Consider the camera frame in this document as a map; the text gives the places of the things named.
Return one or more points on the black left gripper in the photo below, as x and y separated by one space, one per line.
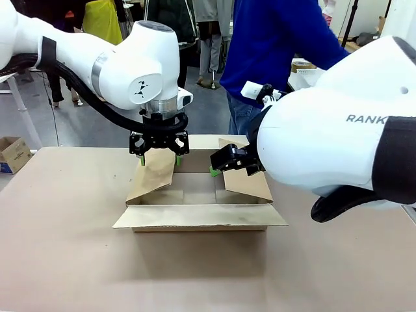
161 138

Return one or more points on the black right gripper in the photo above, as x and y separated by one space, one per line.
252 156

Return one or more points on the brown cardboard gift box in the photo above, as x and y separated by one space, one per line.
201 217

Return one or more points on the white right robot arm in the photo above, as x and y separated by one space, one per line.
325 146

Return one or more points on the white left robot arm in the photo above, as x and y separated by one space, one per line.
143 58

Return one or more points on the small printed cardboard box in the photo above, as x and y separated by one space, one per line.
14 152

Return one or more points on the person in grey trousers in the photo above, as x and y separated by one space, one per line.
206 55

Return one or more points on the brown packing tape roll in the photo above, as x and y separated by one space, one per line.
302 66

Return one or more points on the person in blue sweater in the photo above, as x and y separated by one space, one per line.
269 39

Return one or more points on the person in dark jacket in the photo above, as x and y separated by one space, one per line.
175 16

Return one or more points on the person in yellow apron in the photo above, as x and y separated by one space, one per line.
104 19

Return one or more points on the white table with legs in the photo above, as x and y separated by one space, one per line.
22 110

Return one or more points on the wooden top table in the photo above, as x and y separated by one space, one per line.
349 45

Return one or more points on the pink clothed person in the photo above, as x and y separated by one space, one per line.
326 9

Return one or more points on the grey bag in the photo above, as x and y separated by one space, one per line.
367 39

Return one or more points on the black tripod stand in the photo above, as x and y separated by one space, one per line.
352 13

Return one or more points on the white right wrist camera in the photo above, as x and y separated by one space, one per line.
252 89

